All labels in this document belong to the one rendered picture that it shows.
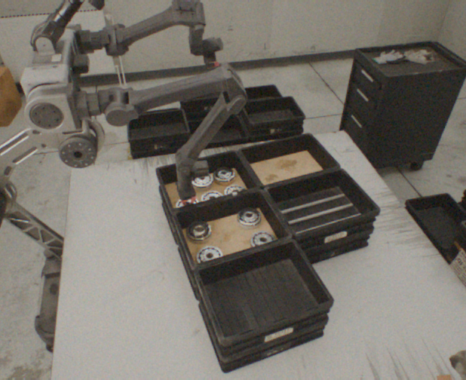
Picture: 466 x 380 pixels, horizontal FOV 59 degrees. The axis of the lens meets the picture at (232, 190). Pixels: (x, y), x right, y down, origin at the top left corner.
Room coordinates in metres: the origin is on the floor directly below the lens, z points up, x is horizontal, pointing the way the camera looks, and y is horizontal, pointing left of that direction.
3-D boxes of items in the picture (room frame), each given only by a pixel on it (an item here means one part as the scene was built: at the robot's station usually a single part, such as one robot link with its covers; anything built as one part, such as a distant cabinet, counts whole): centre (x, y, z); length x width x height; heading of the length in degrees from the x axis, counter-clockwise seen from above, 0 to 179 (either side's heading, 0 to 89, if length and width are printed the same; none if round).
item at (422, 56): (2.74, -1.32, 0.88); 0.29 x 0.22 x 0.03; 103
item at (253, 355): (0.81, -0.10, 0.76); 0.40 x 0.30 x 0.12; 111
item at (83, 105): (1.11, 0.45, 1.45); 0.09 x 0.08 x 0.12; 13
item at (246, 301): (0.81, -0.10, 0.87); 0.40 x 0.30 x 0.11; 111
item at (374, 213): (1.23, -0.37, 0.92); 0.40 x 0.30 x 0.02; 111
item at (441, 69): (2.67, -1.22, 0.45); 0.60 x 0.45 x 0.90; 103
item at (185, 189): (1.27, 0.19, 0.98); 0.10 x 0.07 x 0.07; 19
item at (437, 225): (1.65, -1.25, 0.26); 0.40 x 0.30 x 0.23; 13
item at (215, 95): (2.80, 0.20, 0.37); 0.40 x 0.30 x 0.45; 103
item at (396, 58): (2.72, -1.09, 0.88); 0.25 x 0.19 x 0.03; 103
